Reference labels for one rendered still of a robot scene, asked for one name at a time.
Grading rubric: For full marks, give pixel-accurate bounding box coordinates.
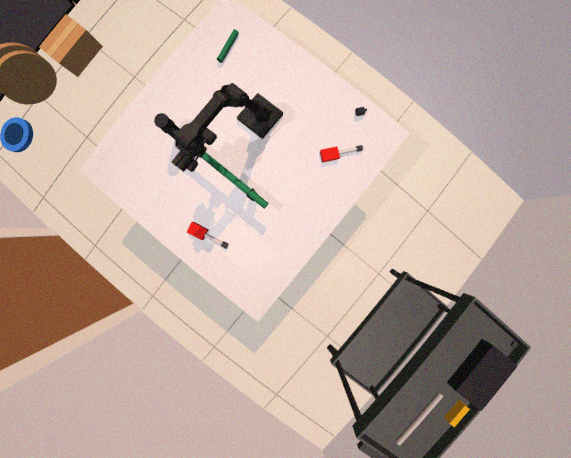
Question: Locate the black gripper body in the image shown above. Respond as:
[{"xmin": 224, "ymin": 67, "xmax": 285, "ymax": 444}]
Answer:
[{"xmin": 186, "ymin": 128, "xmax": 218, "ymax": 172}]

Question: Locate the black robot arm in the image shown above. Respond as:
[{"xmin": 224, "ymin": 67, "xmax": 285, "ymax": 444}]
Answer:
[{"xmin": 171, "ymin": 83, "xmax": 272, "ymax": 172}]

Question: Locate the green cylinder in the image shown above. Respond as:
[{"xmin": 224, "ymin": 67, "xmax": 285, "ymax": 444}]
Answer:
[
  {"xmin": 217, "ymin": 29, "xmax": 239, "ymax": 63},
  {"xmin": 202, "ymin": 153, "xmax": 269, "ymax": 209}
]

